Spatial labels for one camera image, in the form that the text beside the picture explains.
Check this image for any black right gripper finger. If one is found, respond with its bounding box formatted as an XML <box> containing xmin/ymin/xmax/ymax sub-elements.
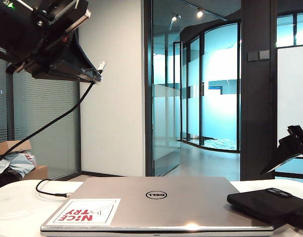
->
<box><xmin>289</xmin><ymin>207</ymin><xmax>303</xmax><ymax>234</ymax></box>
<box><xmin>261</xmin><ymin>134</ymin><xmax>303</xmax><ymax>175</ymax></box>

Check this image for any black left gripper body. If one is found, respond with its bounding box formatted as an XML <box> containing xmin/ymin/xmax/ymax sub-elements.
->
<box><xmin>5</xmin><ymin>0</ymin><xmax>90</xmax><ymax>74</ymax></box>

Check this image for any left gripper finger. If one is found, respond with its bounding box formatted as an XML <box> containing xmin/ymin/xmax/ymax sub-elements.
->
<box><xmin>49</xmin><ymin>32</ymin><xmax>103</xmax><ymax>75</ymax></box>
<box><xmin>25</xmin><ymin>63</ymin><xmax>102</xmax><ymax>84</ymax></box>

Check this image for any black smartphone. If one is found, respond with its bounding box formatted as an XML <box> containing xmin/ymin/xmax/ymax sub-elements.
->
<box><xmin>226</xmin><ymin>187</ymin><xmax>303</xmax><ymax>227</ymax></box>

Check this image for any black charging cable silver plug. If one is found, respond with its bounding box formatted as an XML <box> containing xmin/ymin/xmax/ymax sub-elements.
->
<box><xmin>0</xmin><ymin>60</ymin><xmax>108</xmax><ymax>198</ymax></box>

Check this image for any wide grey venetian blind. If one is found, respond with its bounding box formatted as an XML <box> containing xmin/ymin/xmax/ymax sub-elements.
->
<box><xmin>12</xmin><ymin>70</ymin><xmax>79</xmax><ymax>178</ymax></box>

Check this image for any open brown cardboard box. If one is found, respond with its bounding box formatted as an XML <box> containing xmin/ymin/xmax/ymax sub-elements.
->
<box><xmin>0</xmin><ymin>140</ymin><xmax>33</xmax><ymax>156</ymax></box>

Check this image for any grey mailer bag red print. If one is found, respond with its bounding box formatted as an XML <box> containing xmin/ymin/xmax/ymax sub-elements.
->
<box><xmin>7</xmin><ymin>152</ymin><xmax>36</xmax><ymax>178</ymax></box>

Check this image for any low brown cardboard box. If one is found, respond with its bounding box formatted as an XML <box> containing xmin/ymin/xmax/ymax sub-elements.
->
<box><xmin>24</xmin><ymin>165</ymin><xmax>48</xmax><ymax>181</ymax></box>

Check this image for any dark maroon bag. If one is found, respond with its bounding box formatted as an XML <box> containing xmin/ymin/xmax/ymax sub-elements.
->
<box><xmin>0</xmin><ymin>169</ymin><xmax>25</xmax><ymax>191</ymax></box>

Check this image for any silver Dell laptop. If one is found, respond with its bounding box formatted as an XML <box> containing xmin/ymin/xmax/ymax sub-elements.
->
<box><xmin>40</xmin><ymin>176</ymin><xmax>275</xmax><ymax>237</ymax></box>

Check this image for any white sticker red text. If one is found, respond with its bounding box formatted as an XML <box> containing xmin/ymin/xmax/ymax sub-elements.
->
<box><xmin>46</xmin><ymin>198</ymin><xmax>122</xmax><ymax>226</ymax></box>

